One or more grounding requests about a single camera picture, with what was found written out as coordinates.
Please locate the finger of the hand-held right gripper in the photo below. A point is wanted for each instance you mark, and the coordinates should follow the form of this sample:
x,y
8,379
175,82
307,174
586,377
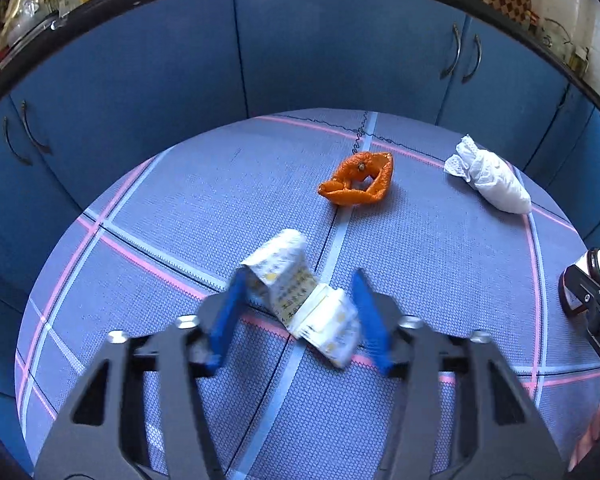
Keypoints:
x,y
580,282

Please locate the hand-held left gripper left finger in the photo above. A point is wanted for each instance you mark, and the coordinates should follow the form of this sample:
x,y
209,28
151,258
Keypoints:
x,y
227,320

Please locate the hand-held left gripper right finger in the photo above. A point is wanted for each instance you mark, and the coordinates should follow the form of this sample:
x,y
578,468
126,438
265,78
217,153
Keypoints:
x,y
370,320

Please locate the white printed medicine box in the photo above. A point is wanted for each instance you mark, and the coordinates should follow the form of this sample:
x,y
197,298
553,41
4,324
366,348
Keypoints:
x,y
290,285

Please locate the person's right forearm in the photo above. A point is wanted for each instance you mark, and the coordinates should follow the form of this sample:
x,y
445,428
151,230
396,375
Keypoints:
x,y
592,435

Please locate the blue plaid tablecloth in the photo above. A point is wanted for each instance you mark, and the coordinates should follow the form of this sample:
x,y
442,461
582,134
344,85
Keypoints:
x,y
180,210

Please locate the white crumpled tissue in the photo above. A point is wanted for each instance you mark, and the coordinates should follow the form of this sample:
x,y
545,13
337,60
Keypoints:
x,y
495,182

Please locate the orange peel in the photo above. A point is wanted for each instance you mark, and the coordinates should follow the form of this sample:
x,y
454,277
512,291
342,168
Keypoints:
x,y
345,172

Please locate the black kitchen countertop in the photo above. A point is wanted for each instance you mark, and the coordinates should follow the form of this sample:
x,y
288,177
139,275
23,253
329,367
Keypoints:
x,y
530,42

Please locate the glass kettle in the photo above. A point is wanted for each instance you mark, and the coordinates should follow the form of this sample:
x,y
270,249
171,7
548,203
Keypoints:
x,y
556,37

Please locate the blue kitchen cabinets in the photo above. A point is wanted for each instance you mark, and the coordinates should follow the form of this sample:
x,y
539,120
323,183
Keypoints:
x,y
330,50

